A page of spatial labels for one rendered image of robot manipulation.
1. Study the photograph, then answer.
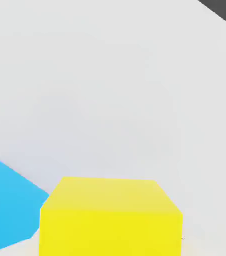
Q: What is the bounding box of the small yellow cube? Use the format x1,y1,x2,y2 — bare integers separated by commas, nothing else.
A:
38,176,184,256

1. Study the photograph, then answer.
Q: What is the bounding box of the small blue cube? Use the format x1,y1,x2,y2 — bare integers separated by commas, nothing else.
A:
0,157,50,255

